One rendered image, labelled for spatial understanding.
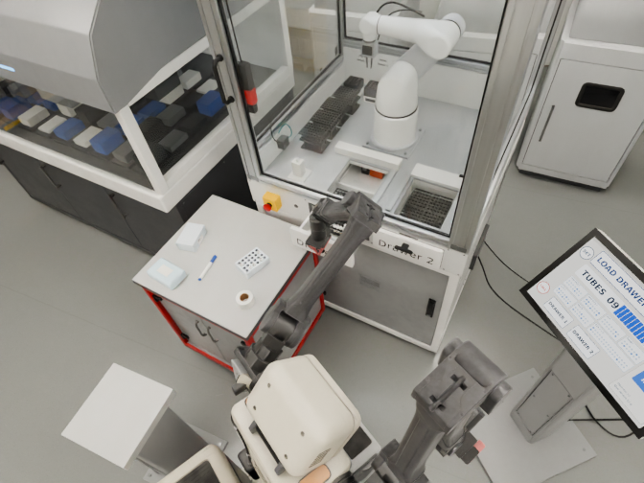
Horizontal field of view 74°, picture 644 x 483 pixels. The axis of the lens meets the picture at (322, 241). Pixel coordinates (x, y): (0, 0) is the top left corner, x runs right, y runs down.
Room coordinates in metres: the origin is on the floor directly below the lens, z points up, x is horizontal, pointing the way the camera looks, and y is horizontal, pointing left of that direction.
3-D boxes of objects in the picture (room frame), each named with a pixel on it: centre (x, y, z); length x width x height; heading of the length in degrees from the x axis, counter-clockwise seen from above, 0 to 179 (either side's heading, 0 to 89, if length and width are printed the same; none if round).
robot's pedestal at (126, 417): (0.56, 0.79, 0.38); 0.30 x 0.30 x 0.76; 62
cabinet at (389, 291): (1.59, -0.39, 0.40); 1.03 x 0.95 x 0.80; 56
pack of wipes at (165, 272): (1.13, 0.69, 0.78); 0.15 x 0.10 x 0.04; 51
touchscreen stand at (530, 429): (0.52, -0.83, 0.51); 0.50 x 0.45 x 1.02; 105
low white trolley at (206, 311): (1.20, 0.43, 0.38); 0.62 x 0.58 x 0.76; 56
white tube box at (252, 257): (1.14, 0.31, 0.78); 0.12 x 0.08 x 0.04; 128
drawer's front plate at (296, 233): (1.10, 0.00, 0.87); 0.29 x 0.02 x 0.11; 56
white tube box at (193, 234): (1.32, 0.59, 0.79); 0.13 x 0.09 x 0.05; 160
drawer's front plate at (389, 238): (1.04, -0.34, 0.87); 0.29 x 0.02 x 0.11; 56
